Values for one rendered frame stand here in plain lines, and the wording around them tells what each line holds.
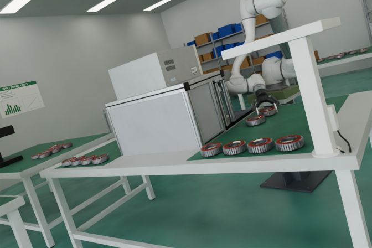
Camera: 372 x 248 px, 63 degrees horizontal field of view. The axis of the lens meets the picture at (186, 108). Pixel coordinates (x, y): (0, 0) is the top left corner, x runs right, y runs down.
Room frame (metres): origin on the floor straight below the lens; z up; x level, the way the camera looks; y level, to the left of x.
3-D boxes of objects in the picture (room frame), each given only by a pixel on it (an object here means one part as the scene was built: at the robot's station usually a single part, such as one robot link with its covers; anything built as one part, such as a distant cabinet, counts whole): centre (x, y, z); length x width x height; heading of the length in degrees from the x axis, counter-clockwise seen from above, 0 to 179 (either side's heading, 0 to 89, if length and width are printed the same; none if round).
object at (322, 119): (1.20, -0.44, 0.98); 0.37 x 0.35 x 0.46; 52
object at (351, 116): (2.03, 0.06, 0.72); 2.20 x 1.01 x 0.05; 52
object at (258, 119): (1.78, -0.38, 0.77); 0.11 x 0.11 x 0.04
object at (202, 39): (9.37, -1.14, 1.93); 0.42 x 0.40 x 0.29; 54
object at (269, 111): (1.92, -0.50, 0.77); 0.11 x 0.11 x 0.04
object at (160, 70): (1.97, 0.12, 1.22); 0.44 x 0.39 x 0.20; 52
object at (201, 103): (1.70, -0.10, 0.91); 0.28 x 0.03 x 0.32; 142
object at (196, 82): (1.97, 0.11, 1.09); 0.68 x 0.44 x 0.05; 52
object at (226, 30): (8.84, -1.80, 1.92); 0.42 x 0.42 x 0.28; 53
